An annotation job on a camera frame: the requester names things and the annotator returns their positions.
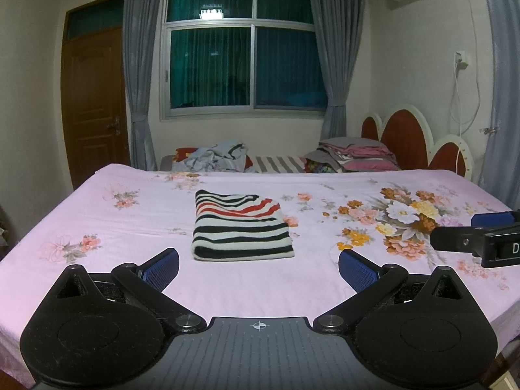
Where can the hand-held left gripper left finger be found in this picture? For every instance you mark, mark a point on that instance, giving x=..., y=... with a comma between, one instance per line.
x=162, y=268

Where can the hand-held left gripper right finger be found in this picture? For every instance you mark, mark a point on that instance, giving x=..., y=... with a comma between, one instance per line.
x=357, y=268

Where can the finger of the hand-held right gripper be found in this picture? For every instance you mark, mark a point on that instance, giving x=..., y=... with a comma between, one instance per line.
x=487, y=220
x=451, y=239

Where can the striped knit sweater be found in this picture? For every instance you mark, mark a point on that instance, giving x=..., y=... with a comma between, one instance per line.
x=239, y=231

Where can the stack of folded clothes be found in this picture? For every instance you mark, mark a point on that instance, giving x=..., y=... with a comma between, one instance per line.
x=357, y=154

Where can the pile of crumpled light clothes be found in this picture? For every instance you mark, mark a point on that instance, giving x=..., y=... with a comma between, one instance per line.
x=215, y=156

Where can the pink floral bed sheet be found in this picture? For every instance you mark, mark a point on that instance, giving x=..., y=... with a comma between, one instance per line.
x=142, y=227

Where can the metal curtain hook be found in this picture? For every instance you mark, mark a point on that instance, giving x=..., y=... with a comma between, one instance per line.
x=489, y=130

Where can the colourful printed cloth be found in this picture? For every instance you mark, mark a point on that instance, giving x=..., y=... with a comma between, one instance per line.
x=319, y=166

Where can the white and brown headboard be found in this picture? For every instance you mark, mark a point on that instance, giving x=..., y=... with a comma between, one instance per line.
x=404, y=138

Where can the blue grey curtain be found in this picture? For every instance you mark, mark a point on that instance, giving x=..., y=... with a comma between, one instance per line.
x=503, y=89

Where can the grey white striped cloth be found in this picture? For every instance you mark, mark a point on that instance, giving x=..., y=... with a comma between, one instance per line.
x=276, y=163

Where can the brown wooden door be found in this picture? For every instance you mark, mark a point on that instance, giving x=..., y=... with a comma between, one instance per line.
x=93, y=89

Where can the sliding glass window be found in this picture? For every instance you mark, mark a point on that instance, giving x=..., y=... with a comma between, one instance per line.
x=211, y=69

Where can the white wall socket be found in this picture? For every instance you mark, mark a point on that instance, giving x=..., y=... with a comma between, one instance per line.
x=461, y=60

